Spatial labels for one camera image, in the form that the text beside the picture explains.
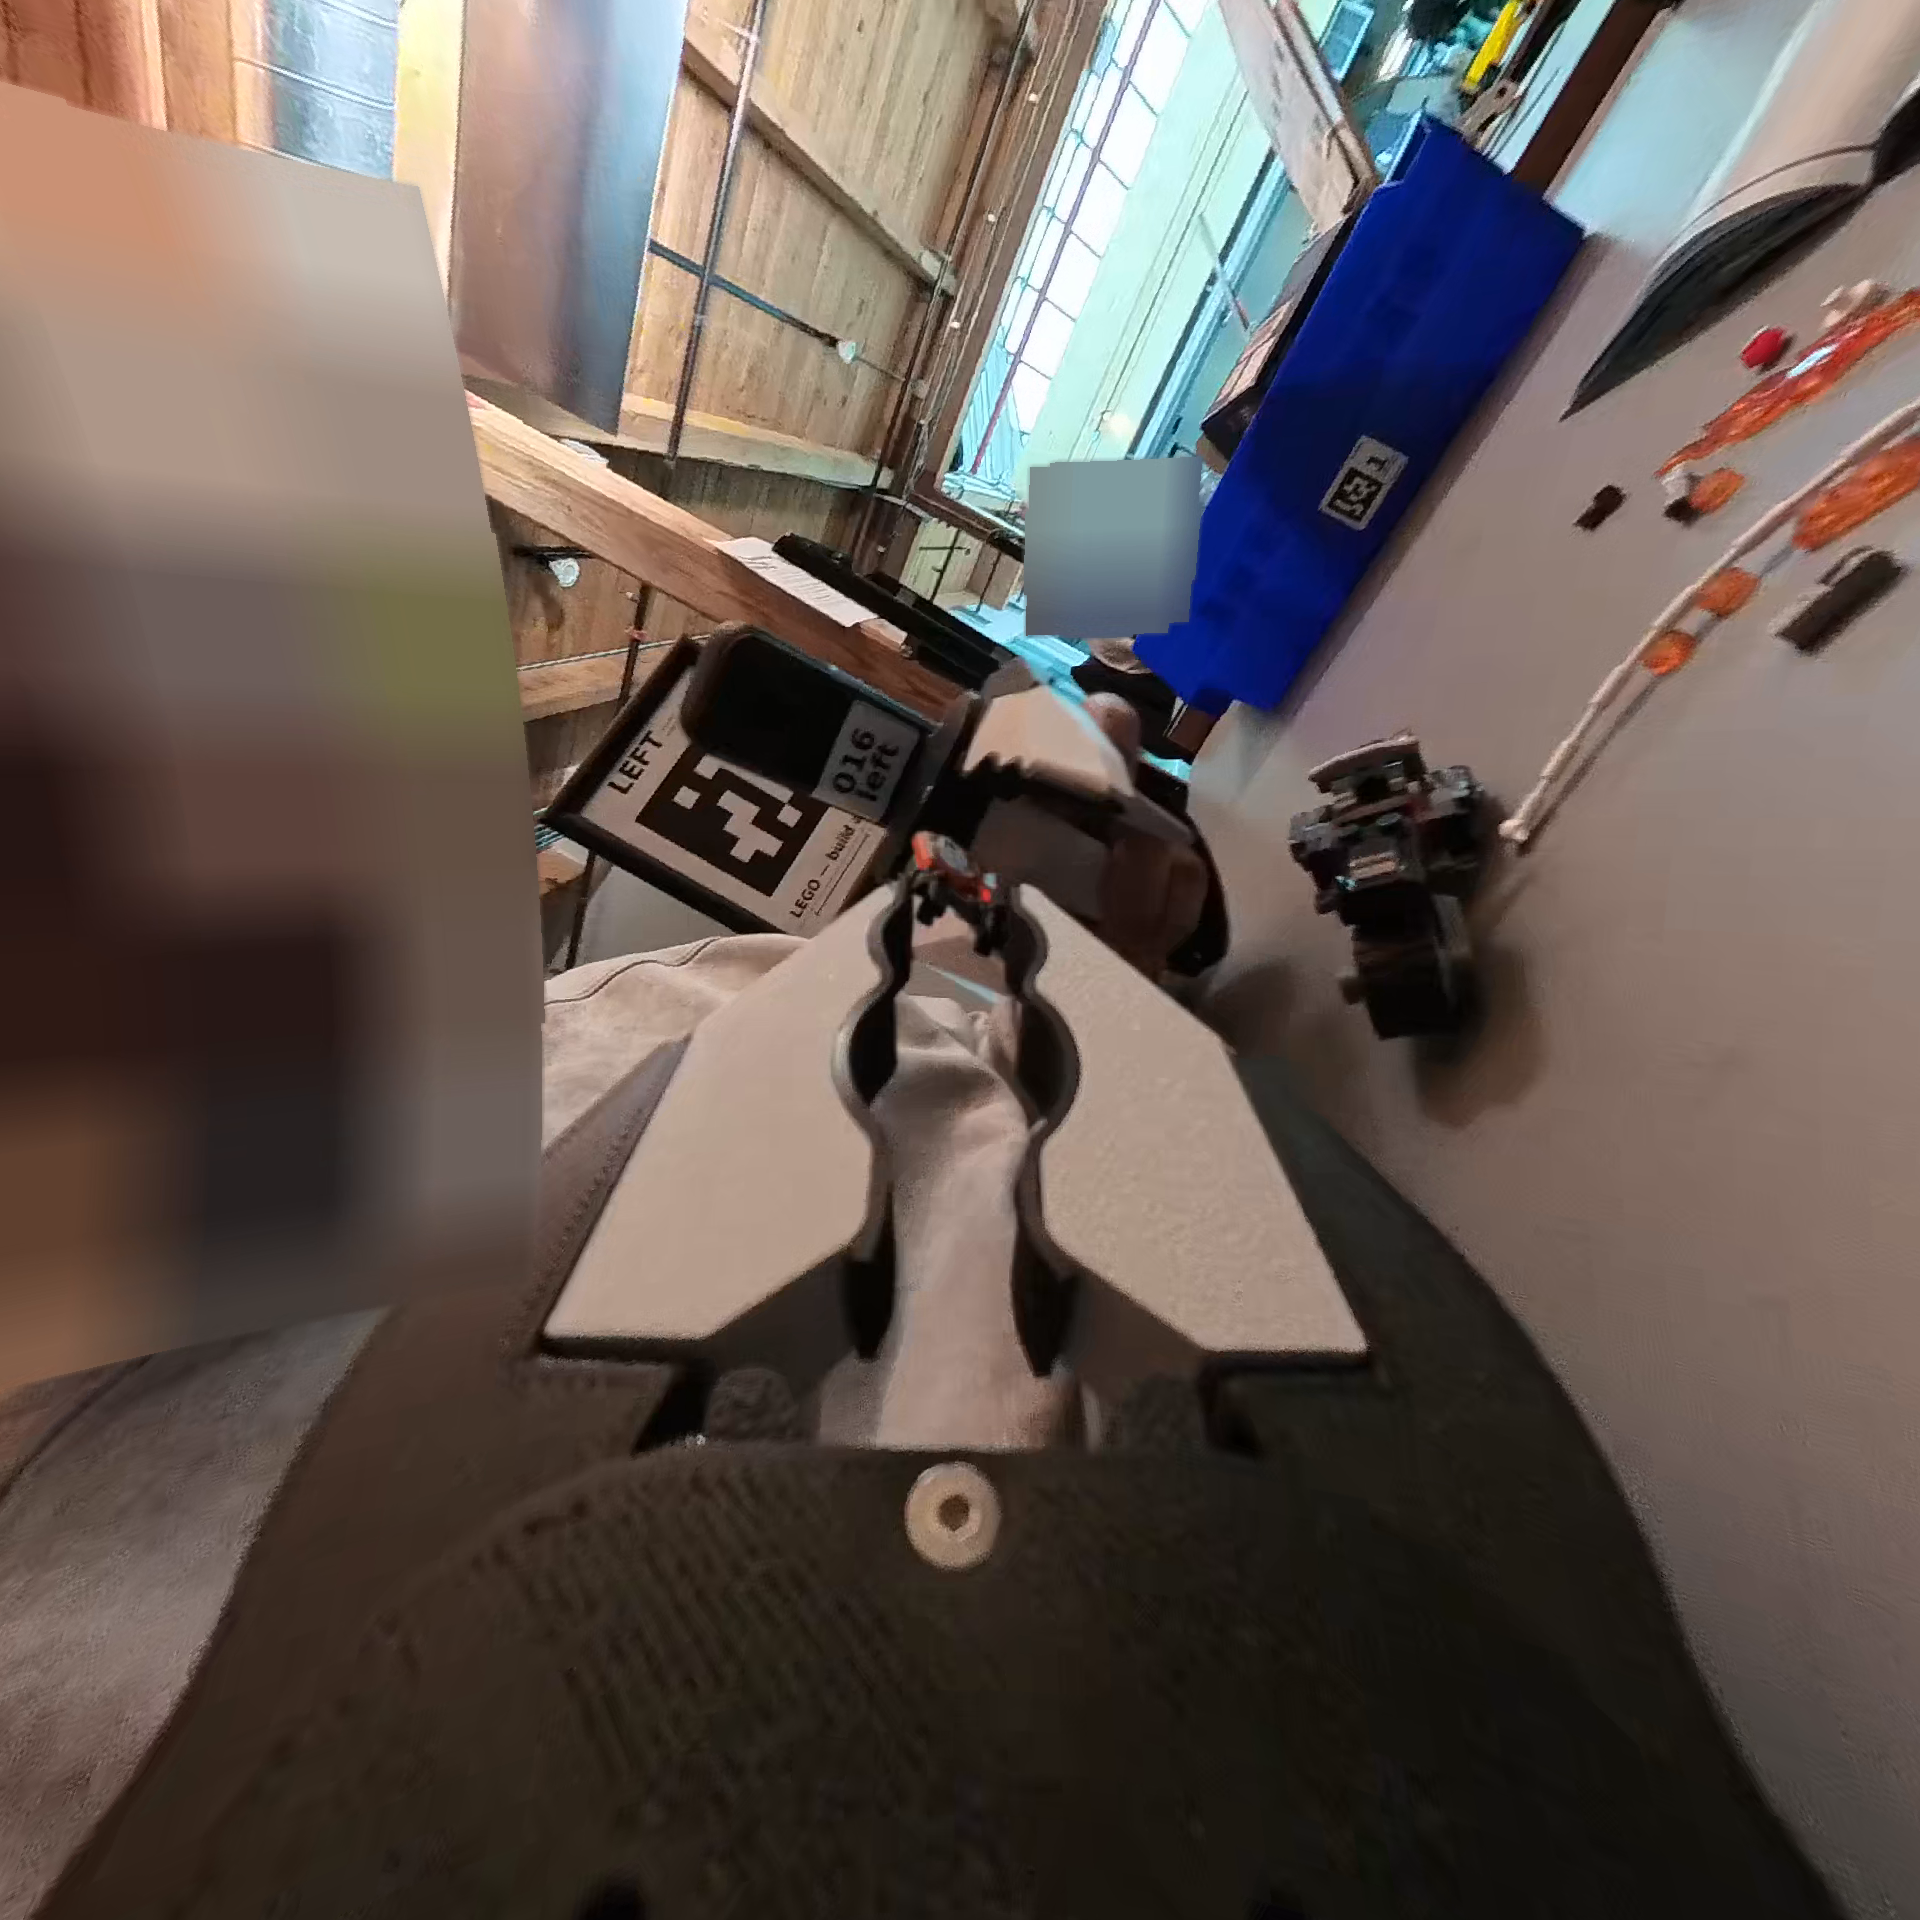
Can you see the orange rectangular lego tile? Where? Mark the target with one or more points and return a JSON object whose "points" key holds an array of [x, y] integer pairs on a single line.
{"points": [[1861, 499]]}

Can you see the branched orange lego flame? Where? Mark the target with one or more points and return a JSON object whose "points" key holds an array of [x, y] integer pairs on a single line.
{"points": [[1799, 375]]}

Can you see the red round lego stud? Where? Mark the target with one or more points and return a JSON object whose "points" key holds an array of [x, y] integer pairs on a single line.
{"points": [[1765, 348]]}

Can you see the tagged blue storage bin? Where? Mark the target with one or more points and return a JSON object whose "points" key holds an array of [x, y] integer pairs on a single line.
{"points": [[1350, 451]]}

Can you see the black framed marker sign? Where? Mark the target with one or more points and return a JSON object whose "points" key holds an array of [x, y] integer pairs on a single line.
{"points": [[720, 839]]}

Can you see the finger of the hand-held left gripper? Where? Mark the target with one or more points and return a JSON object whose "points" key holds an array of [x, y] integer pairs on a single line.
{"points": [[1080, 849], [1050, 735]]}

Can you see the lego instruction booklet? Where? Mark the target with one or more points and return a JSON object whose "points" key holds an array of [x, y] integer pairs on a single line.
{"points": [[1770, 165]]}

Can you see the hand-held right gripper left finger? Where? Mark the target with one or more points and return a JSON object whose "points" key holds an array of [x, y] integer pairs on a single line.
{"points": [[704, 1201]]}

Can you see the grey lego clip piece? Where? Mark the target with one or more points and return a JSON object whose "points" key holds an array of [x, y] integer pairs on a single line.
{"points": [[1680, 497]]}

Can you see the black cardboard box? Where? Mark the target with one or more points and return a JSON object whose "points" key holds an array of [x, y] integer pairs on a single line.
{"points": [[1277, 347]]}

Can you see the white round lego stud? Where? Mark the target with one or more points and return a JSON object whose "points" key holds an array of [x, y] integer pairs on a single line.
{"points": [[1851, 301]]}

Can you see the grey lego pin connector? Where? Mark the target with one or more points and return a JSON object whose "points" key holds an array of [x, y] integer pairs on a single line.
{"points": [[1838, 597]]}

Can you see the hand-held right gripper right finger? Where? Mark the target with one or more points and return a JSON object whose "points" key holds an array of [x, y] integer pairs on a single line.
{"points": [[1184, 1201]]}

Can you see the orange round lego stud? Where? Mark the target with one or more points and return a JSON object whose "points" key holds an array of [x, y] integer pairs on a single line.
{"points": [[1721, 486], [1664, 652], [1723, 593]]}

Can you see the black lego motorcycle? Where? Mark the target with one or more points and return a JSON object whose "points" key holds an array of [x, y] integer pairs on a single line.
{"points": [[1394, 886]]}

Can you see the small black lego assembly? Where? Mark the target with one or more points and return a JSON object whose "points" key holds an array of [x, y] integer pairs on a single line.
{"points": [[955, 886]]}

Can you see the wooden panel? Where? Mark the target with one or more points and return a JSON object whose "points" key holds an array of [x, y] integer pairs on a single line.
{"points": [[630, 524]]}

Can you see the person's left hand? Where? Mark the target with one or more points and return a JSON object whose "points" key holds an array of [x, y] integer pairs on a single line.
{"points": [[1161, 915]]}

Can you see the small dark lego piece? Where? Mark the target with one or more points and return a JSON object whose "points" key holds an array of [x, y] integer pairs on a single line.
{"points": [[1599, 508]]}

